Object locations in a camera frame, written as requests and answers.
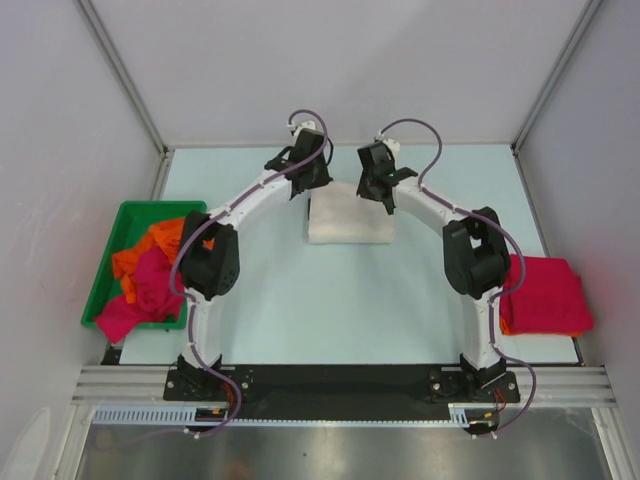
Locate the aluminium corner post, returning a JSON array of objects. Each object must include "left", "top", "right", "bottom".
[
  {"left": 510, "top": 0, "right": 606, "bottom": 151},
  {"left": 73, "top": 0, "right": 169, "bottom": 157}
]

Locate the white and green t-shirt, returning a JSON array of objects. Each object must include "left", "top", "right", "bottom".
[{"left": 307, "top": 181, "right": 396, "bottom": 244}]

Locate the folded orange t-shirt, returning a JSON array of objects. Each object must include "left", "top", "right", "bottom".
[{"left": 499, "top": 316, "right": 583, "bottom": 337}]

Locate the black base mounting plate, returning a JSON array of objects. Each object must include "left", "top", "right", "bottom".
[{"left": 163, "top": 361, "right": 520, "bottom": 410}]

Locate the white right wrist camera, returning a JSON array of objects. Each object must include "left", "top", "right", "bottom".
[{"left": 374, "top": 132, "right": 401, "bottom": 156}]

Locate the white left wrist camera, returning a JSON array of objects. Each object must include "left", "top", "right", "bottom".
[{"left": 287, "top": 120, "right": 316, "bottom": 137}]

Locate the left aluminium corner post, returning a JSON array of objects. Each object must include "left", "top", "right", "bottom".
[{"left": 73, "top": 0, "right": 169, "bottom": 157}]

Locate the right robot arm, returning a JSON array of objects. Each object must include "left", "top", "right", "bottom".
[{"left": 356, "top": 139, "right": 511, "bottom": 401}]

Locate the right aluminium corner post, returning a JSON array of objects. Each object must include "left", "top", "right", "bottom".
[{"left": 510, "top": 0, "right": 606, "bottom": 151}]

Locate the green plastic bin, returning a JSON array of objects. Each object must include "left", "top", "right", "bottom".
[{"left": 81, "top": 200, "right": 207, "bottom": 329}]

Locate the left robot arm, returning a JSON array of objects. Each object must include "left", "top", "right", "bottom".
[{"left": 175, "top": 121, "right": 332, "bottom": 400}]

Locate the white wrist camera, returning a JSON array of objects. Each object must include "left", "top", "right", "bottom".
[
  {"left": 374, "top": 132, "right": 401, "bottom": 156},
  {"left": 287, "top": 120, "right": 316, "bottom": 137}
]

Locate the slotted cable duct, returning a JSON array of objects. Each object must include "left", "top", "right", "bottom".
[{"left": 93, "top": 404, "right": 498, "bottom": 428}]

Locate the folded pink t-shirt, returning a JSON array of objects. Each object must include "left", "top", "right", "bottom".
[{"left": 499, "top": 255, "right": 594, "bottom": 334}]

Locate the orange t-shirt in bin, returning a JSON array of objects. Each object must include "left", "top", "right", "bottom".
[{"left": 111, "top": 217, "right": 185, "bottom": 304}]

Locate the pink t-shirt in bin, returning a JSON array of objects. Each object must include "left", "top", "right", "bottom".
[{"left": 95, "top": 246, "right": 184, "bottom": 343}]

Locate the aluminium frame rail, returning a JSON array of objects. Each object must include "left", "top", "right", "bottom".
[{"left": 71, "top": 365, "right": 617, "bottom": 408}]

